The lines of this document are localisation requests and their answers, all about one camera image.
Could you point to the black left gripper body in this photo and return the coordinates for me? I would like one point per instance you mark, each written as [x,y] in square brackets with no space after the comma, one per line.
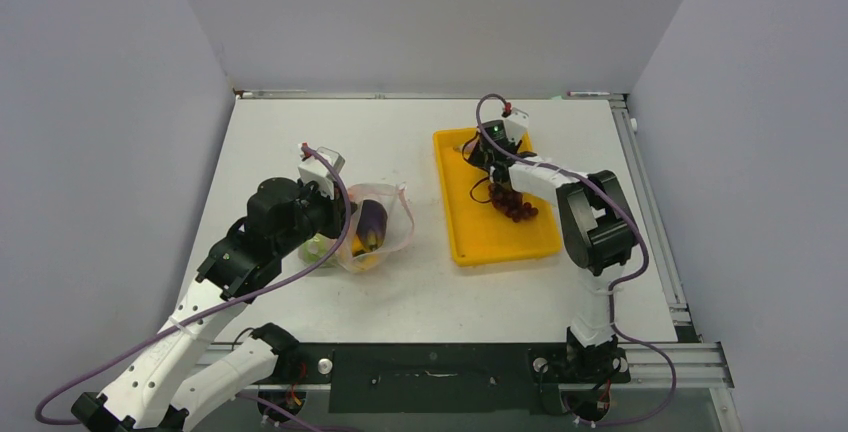
[317,214]

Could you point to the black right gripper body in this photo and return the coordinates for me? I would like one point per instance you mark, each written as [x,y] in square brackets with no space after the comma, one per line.
[480,158]

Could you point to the yellow plastic tray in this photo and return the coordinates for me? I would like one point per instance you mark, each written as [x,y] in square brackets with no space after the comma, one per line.
[478,233]

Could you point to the dark purple round eggplant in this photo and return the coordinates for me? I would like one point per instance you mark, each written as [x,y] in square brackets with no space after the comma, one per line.
[372,225]

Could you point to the yellow bell pepper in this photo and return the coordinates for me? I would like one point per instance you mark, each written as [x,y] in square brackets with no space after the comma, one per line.
[367,254]

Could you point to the clear zip top bag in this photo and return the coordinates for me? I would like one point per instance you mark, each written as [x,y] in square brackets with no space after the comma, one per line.
[400,227]

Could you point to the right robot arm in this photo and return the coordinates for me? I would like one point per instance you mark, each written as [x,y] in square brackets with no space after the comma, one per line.
[596,237]

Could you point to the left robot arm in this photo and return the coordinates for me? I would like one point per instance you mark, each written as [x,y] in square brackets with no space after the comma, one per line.
[158,391]

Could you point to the dark red grape bunch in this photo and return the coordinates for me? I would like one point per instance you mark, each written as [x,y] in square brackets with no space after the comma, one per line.
[511,203]

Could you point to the marker pen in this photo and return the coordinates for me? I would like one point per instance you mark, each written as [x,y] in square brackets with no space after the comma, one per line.
[589,94]

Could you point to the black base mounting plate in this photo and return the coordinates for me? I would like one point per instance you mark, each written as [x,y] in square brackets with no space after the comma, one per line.
[446,377]

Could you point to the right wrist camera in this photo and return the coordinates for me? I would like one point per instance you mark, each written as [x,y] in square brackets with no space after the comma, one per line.
[515,123]

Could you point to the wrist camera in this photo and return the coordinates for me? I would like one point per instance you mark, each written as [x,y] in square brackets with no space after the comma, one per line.
[515,123]
[311,169]

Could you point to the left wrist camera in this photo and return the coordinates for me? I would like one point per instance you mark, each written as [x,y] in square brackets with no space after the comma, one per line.
[311,169]

